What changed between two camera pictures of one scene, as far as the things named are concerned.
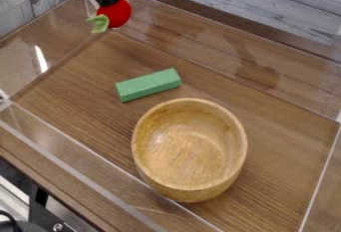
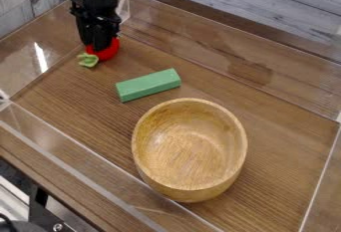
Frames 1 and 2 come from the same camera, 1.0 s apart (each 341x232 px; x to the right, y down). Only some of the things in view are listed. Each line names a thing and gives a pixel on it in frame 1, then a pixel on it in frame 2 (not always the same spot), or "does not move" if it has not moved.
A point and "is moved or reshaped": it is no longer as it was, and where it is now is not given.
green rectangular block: (149, 85) does not move
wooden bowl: (189, 145) does not move
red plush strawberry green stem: (102, 22) is moved or reshaped
